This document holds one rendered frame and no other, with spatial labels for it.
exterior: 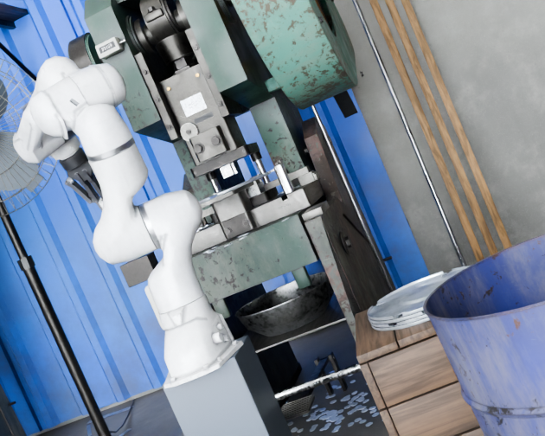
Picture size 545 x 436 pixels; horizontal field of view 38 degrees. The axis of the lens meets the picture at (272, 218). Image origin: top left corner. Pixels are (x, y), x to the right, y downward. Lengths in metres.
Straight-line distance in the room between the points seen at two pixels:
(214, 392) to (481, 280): 0.64
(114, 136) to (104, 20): 0.82
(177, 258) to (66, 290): 2.31
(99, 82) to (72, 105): 0.08
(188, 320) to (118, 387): 2.31
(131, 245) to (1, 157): 1.21
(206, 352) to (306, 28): 0.89
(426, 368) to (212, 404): 0.47
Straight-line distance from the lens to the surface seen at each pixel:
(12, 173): 2.90
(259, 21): 2.09
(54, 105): 1.76
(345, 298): 2.18
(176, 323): 1.76
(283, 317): 2.37
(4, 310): 4.20
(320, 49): 2.14
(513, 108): 3.57
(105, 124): 1.70
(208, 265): 2.30
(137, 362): 3.99
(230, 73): 2.34
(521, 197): 3.60
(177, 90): 2.44
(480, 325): 1.19
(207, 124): 2.41
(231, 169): 2.46
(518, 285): 1.55
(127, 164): 1.72
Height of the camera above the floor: 0.80
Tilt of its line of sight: 3 degrees down
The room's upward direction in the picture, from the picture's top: 23 degrees counter-clockwise
